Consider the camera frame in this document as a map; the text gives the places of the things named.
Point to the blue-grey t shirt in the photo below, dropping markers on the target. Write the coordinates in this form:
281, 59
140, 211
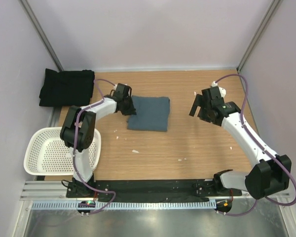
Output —
151, 114

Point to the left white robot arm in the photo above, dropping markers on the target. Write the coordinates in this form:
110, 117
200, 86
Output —
77, 133

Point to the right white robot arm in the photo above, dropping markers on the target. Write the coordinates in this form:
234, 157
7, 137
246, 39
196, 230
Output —
269, 174

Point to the left aluminium corner post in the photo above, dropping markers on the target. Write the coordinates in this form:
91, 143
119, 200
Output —
40, 32

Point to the white perforated plastic basket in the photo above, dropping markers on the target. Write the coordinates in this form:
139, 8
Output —
47, 155

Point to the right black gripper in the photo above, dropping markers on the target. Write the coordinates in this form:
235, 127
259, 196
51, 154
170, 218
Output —
198, 102

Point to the aluminium corner post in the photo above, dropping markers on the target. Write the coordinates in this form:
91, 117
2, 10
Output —
40, 32
270, 13

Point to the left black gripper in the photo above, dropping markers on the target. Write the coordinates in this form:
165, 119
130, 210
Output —
131, 110

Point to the white slotted cable duct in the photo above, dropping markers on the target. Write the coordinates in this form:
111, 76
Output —
86, 205

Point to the folded black t shirt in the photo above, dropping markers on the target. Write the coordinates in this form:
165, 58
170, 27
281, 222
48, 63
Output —
67, 88

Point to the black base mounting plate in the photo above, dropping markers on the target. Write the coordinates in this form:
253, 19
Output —
162, 190

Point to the right aluminium corner post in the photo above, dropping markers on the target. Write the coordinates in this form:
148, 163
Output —
270, 13

